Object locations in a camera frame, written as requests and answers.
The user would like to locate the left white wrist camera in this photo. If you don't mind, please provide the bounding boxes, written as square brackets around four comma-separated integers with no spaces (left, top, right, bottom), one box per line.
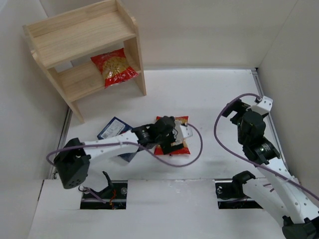
[173,120,193,140]

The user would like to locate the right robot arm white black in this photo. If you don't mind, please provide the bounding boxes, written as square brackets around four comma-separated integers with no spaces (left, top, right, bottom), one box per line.
[220,97,319,239]

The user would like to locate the right aluminium table rail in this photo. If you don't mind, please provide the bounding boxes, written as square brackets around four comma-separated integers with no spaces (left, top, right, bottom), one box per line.
[251,68,289,168]

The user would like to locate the wooden two-tier shelf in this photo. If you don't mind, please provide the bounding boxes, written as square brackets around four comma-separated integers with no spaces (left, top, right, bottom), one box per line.
[23,0,147,123]

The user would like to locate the red pasta bag label side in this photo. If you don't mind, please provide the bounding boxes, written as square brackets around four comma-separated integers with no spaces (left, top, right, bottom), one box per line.
[154,116,190,155]

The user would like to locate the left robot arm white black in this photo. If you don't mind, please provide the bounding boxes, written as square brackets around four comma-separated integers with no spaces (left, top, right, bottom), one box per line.
[53,116,190,193]

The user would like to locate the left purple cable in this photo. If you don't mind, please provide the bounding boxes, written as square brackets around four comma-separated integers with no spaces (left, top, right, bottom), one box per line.
[46,122,204,205]

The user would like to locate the red pasta bag front side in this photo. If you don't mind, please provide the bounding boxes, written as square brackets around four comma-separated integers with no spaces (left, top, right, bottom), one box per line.
[90,48,139,88]

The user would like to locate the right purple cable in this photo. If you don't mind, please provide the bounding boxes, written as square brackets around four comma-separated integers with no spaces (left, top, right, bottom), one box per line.
[213,93,319,205]

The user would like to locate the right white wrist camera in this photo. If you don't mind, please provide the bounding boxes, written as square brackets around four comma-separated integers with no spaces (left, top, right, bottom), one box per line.
[247,96,273,118]

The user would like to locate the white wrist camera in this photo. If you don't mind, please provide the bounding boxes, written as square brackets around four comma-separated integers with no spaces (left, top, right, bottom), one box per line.
[173,120,193,140]
[247,96,273,118]

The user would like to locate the purple cable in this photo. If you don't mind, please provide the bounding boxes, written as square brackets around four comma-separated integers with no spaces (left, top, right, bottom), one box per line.
[213,93,319,205]
[46,122,204,205]

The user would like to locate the blue pasta box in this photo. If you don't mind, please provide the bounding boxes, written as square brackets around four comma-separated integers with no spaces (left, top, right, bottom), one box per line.
[96,116,138,163]

